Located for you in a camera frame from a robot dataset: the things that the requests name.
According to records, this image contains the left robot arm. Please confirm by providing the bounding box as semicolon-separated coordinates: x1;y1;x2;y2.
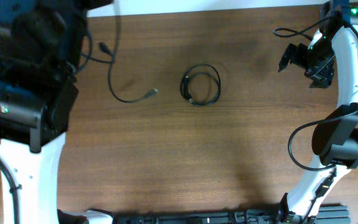
0;0;114;223

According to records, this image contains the black usb cable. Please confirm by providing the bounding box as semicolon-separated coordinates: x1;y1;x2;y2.
79;0;159;104
179;63;222;107

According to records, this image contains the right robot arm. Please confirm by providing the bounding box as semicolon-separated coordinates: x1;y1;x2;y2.
255;1;358;223

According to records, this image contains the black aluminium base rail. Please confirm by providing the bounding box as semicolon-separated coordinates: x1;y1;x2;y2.
57;205;351;224

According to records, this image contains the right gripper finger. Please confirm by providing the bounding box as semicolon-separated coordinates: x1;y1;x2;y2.
309;77;333;89
278;44;297;72

